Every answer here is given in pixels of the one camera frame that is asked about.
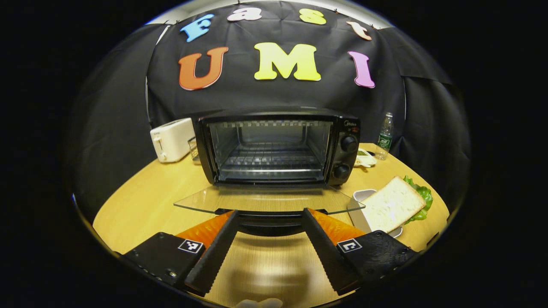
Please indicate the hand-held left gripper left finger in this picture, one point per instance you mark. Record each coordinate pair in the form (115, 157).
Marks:
(216, 256)

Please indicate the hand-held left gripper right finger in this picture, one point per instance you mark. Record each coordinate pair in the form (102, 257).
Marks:
(327, 256)

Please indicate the lettuce sandwich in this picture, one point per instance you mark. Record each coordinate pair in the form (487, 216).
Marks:
(391, 205)

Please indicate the black electric oven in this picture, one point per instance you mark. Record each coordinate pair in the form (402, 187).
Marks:
(342, 145)

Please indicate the small white plastic tray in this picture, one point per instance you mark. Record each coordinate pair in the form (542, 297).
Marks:
(364, 193)

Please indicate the white divided dish with beans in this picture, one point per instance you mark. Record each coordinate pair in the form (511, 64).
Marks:
(366, 160)

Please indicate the white toaster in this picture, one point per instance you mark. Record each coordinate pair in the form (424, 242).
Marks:
(171, 141)

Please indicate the clear water bottle green label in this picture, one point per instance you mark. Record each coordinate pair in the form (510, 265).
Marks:
(384, 143)

